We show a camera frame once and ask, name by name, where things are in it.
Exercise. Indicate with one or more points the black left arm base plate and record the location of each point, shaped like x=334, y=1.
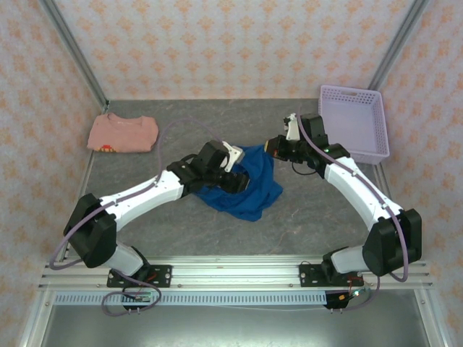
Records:
x=162, y=276

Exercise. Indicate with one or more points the lavender plastic basket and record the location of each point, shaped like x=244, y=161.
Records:
x=354, y=126

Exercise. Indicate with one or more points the aluminium frame post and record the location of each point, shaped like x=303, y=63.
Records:
x=75, y=50
x=398, y=43

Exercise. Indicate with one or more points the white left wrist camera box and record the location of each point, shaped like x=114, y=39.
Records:
x=234, y=155

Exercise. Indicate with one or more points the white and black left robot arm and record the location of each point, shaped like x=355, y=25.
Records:
x=144, y=199

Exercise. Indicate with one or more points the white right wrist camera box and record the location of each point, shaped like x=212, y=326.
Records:
x=292, y=130

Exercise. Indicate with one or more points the folded pink t-shirt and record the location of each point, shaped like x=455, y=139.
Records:
x=119, y=133

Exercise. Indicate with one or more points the blue t-shirt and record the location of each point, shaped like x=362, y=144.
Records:
x=253, y=195

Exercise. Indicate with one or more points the grey sheet metal panel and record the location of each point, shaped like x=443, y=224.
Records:
x=235, y=329

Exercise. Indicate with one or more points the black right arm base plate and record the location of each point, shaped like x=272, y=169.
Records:
x=307, y=276

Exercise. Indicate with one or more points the small green circuit board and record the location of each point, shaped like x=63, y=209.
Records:
x=352, y=294
x=143, y=297

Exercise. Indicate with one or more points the aluminium lower frame rail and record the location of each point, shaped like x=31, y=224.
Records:
x=432, y=321
x=36, y=321

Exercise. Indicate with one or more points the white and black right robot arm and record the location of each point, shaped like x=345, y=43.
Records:
x=361, y=195

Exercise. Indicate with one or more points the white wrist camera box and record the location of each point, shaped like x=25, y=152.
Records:
x=234, y=155
x=292, y=130

